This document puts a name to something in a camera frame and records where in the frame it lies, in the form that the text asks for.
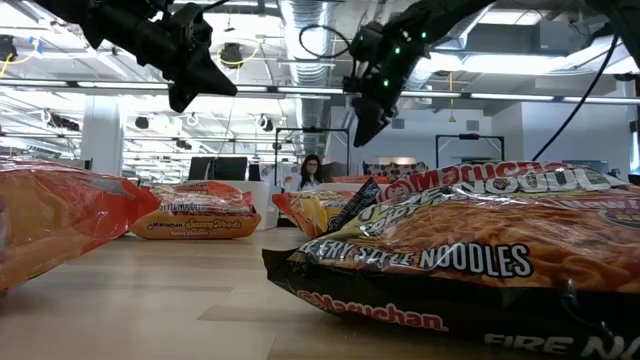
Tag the black metal rig frame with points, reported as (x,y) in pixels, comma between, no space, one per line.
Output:
(470,136)

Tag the person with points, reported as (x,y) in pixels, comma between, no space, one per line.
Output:
(311,172)

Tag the red Saucy Noods pack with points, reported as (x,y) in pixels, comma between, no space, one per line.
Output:
(60,220)
(200,222)
(360,179)

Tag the yellow Maruchan ramen pack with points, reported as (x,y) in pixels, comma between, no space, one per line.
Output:
(312,212)

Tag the black Fire Noodle pack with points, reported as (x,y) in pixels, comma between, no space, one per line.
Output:
(475,260)
(395,171)

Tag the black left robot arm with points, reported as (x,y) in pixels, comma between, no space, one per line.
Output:
(110,25)

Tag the black overhead camera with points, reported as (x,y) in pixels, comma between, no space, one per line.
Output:
(231,55)

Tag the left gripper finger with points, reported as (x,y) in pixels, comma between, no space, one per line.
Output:
(207,80)
(179,99)

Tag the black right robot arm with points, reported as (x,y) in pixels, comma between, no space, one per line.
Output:
(450,15)

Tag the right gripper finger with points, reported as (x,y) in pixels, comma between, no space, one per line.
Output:
(378,120)
(362,122)

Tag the black computer monitor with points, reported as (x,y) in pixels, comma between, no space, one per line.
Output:
(200,169)
(231,169)

